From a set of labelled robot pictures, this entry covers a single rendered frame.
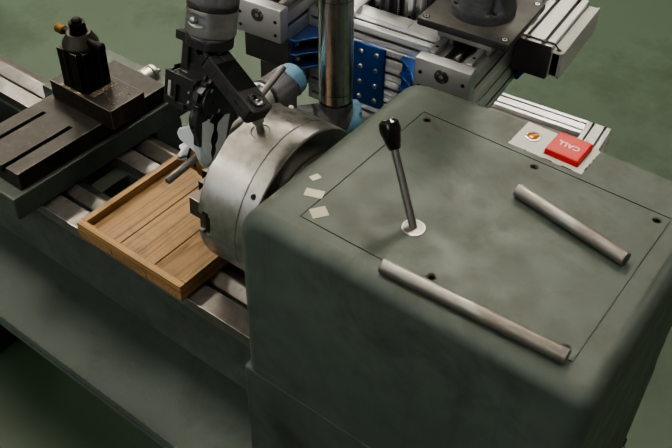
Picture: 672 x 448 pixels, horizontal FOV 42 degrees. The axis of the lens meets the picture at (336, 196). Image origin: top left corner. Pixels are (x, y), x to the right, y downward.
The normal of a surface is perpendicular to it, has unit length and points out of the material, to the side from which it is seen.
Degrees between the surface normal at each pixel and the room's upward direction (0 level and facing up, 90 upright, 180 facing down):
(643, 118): 0
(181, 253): 0
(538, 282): 0
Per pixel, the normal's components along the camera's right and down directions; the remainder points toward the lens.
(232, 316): 0.02, -0.76
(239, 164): -0.34, -0.29
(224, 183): -0.47, -0.05
